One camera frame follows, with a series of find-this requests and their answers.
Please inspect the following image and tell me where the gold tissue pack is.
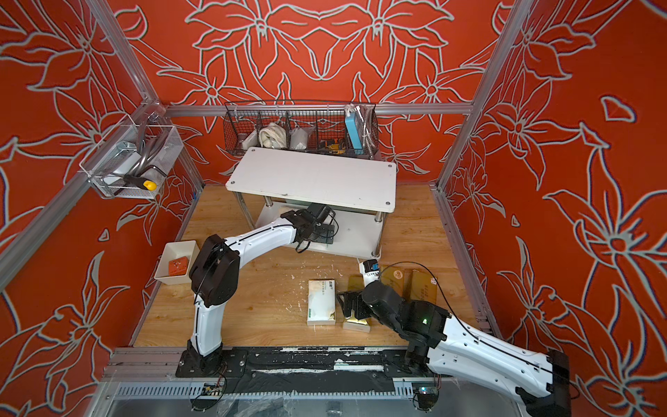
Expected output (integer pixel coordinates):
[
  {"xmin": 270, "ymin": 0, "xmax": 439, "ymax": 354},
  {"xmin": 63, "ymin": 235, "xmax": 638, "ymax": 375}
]
[
  {"xmin": 407, "ymin": 269, "xmax": 439, "ymax": 304},
  {"xmin": 337, "ymin": 275, "xmax": 371, "ymax": 333},
  {"xmin": 380, "ymin": 267, "xmax": 406, "ymax": 296}
]

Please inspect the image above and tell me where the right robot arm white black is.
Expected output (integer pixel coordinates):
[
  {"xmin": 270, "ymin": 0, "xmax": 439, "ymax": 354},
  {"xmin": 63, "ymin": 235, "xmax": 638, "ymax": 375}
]
[{"xmin": 337, "ymin": 281, "xmax": 571, "ymax": 416}]

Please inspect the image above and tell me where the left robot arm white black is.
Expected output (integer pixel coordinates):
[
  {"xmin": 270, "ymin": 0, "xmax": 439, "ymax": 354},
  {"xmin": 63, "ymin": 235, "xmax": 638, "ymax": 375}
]
[{"xmin": 175, "ymin": 203, "xmax": 339, "ymax": 378}]

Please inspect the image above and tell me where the white two-tier shelf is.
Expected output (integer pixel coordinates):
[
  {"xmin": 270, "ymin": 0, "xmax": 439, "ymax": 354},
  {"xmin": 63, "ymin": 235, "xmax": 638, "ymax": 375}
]
[{"xmin": 225, "ymin": 148, "xmax": 397, "ymax": 259}]

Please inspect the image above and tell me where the white cup in basket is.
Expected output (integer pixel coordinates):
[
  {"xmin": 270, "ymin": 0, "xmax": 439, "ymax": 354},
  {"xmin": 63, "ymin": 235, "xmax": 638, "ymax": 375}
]
[{"xmin": 289, "ymin": 127, "xmax": 314, "ymax": 151}]

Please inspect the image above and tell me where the white cloth roll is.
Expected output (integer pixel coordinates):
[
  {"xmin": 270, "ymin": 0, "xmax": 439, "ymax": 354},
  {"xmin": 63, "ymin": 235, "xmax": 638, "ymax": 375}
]
[{"xmin": 258, "ymin": 123, "xmax": 288, "ymax": 149}]

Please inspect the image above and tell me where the blue box in basket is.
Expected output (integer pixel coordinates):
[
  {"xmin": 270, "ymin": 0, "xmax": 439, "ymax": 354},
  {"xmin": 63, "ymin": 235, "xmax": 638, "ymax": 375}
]
[{"xmin": 344, "ymin": 104, "xmax": 363, "ymax": 155}]

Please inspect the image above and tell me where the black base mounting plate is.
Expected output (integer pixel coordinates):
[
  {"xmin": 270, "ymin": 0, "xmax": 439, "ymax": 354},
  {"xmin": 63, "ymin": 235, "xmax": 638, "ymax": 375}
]
[{"xmin": 175, "ymin": 347, "xmax": 434, "ymax": 378}]

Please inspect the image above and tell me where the orange block in tray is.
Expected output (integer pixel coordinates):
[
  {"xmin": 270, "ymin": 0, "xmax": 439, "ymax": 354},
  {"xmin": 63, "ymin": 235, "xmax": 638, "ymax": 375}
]
[{"xmin": 168, "ymin": 256, "xmax": 189, "ymax": 277}]

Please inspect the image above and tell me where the white square tray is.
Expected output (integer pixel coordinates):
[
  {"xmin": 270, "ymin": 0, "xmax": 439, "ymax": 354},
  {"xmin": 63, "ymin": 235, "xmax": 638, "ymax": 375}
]
[{"xmin": 155, "ymin": 241, "xmax": 200, "ymax": 285}]

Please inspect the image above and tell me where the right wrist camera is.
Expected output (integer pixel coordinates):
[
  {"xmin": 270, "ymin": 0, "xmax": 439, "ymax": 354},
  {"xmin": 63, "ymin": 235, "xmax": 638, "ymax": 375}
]
[{"xmin": 359, "ymin": 258, "xmax": 380, "ymax": 287}]

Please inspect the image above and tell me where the black wire basket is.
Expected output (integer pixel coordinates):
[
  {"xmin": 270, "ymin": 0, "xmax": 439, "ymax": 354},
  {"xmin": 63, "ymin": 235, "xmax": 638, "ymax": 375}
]
[{"xmin": 223, "ymin": 100, "xmax": 380, "ymax": 160}]

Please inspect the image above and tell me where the yellow handled tool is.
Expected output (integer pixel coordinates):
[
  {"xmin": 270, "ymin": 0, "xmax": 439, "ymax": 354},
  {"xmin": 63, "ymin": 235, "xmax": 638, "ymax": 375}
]
[{"xmin": 114, "ymin": 175, "xmax": 158, "ymax": 198}]

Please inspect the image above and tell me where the clear plastic wall bin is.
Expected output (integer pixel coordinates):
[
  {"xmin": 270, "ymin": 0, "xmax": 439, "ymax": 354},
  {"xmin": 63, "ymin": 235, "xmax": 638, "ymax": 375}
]
[{"xmin": 79, "ymin": 116, "xmax": 183, "ymax": 200}]

